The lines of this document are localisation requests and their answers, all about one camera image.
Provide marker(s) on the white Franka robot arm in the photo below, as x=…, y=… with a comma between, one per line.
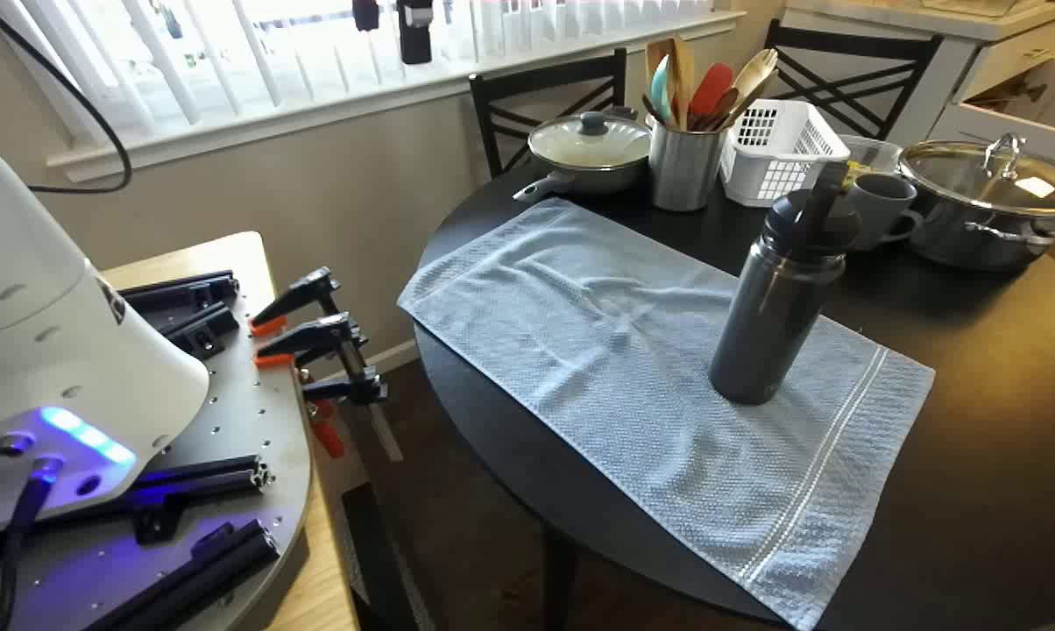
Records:
x=48, y=326

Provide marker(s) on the dark metal water bottle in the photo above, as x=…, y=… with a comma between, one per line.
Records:
x=765, y=326

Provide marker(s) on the light blue towel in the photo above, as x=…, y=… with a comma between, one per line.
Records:
x=618, y=351

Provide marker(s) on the grey frying pan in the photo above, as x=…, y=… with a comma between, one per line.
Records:
x=590, y=180

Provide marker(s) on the white lidded pot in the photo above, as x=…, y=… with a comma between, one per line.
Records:
x=590, y=142

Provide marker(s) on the black orange bar clamp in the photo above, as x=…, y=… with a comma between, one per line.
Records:
x=300, y=295
x=339, y=357

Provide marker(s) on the steel utensil holder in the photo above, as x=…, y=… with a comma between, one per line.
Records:
x=686, y=171

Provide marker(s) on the black metal chair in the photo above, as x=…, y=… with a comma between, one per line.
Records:
x=853, y=72
x=548, y=90

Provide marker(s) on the teal spatula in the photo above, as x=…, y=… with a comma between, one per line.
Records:
x=659, y=92

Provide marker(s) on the wooden spatula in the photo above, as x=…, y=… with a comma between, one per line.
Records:
x=681, y=76

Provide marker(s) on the red spatula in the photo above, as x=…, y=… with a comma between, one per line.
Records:
x=708, y=92

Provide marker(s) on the grey mounting plate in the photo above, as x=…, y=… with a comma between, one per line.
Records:
x=251, y=423

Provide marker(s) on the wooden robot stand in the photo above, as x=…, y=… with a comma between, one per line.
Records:
x=229, y=256

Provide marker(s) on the white plastic basket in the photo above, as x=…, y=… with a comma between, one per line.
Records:
x=782, y=144

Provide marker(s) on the small black hanging device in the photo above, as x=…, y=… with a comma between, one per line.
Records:
x=365, y=17
x=416, y=30

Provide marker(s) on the white window blinds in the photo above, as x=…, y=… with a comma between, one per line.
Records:
x=196, y=59

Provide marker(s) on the stainless steel pot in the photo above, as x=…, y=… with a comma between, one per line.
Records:
x=974, y=241

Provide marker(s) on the white kitchen counter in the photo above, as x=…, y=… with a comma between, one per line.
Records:
x=1005, y=59

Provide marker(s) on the black aluminium rail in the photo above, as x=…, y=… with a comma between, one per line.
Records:
x=188, y=308
x=196, y=480
x=196, y=581

